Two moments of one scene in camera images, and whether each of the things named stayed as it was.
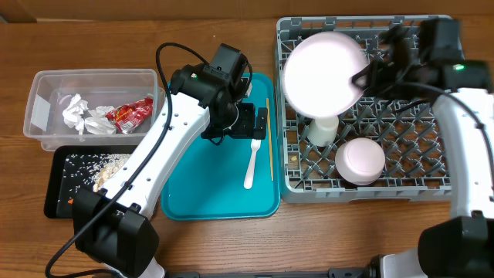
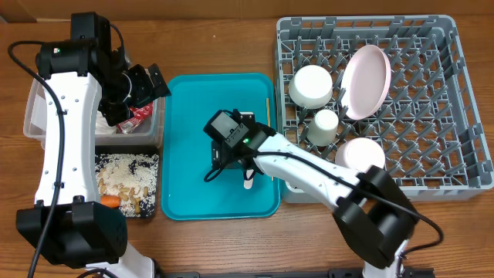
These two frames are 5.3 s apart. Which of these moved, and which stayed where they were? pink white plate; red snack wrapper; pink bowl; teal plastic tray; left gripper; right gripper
Moved: right gripper; pink white plate; left gripper
Stayed: red snack wrapper; pink bowl; teal plastic tray
